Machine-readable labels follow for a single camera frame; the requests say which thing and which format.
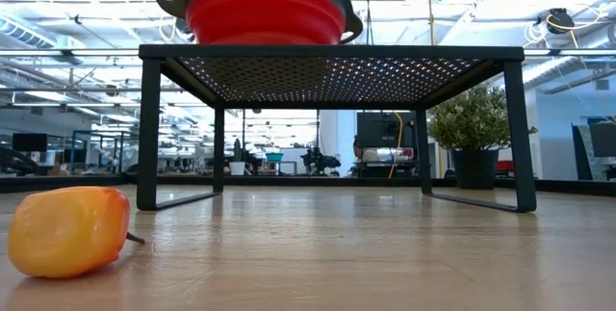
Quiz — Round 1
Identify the red grey collapsible colander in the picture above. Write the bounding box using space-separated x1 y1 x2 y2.
154 0 365 46

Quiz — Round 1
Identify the black cabinet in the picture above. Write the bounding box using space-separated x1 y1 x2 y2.
355 111 419 179

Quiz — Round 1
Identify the green potted plant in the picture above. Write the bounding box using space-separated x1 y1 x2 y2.
426 83 539 191

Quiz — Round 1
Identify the small orange-red toy peach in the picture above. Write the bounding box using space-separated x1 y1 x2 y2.
7 185 146 279

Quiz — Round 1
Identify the black aluminium table frame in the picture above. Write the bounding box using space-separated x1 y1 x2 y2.
0 174 616 195

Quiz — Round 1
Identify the black perforated metal stand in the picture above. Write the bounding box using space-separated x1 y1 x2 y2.
136 43 538 214

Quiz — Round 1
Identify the yellow floor cable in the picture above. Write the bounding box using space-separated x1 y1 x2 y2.
387 111 404 180

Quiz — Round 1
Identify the white pot with cactus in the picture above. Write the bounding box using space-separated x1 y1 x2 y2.
227 138 247 177

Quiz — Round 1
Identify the black ceiling cable reel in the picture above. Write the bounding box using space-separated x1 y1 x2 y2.
546 7 577 36

